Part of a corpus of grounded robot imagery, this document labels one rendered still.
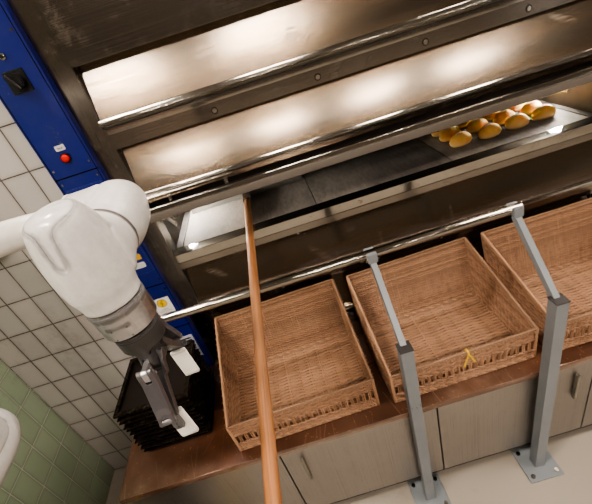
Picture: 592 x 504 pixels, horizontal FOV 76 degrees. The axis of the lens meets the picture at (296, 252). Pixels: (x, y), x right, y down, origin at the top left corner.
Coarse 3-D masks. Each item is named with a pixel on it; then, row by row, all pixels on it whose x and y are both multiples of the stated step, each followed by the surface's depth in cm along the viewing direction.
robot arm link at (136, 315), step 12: (144, 288) 59; (132, 300) 55; (144, 300) 58; (120, 312) 54; (132, 312) 56; (144, 312) 57; (96, 324) 55; (108, 324) 55; (120, 324) 55; (132, 324) 56; (144, 324) 57; (108, 336) 56; (120, 336) 57; (132, 336) 57
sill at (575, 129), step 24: (504, 144) 155; (528, 144) 150; (552, 144) 152; (432, 168) 155; (456, 168) 151; (360, 192) 154; (384, 192) 152; (288, 216) 154; (312, 216) 153; (216, 240) 154; (240, 240) 153
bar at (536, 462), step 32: (448, 224) 121; (352, 256) 121; (384, 288) 119; (544, 352) 127; (416, 384) 121; (544, 384) 133; (416, 416) 130; (544, 416) 142; (416, 448) 144; (544, 448) 155; (416, 480) 170
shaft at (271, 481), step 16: (256, 272) 124; (256, 288) 116; (256, 304) 109; (256, 320) 103; (256, 336) 98; (256, 352) 94; (256, 368) 90; (256, 384) 87; (272, 416) 80; (272, 432) 76; (272, 448) 73; (272, 464) 70; (272, 480) 68; (272, 496) 65
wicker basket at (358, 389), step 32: (320, 288) 168; (224, 320) 167; (288, 320) 170; (320, 320) 172; (224, 352) 161; (288, 352) 174; (320, 352) 169; (224, 384) 145; (288, 384) 160; (320, 384) 155; (352, 384) 135; (224, 416) 137; (256, 416) 151; (288, 416) 136; (320, 416) 140
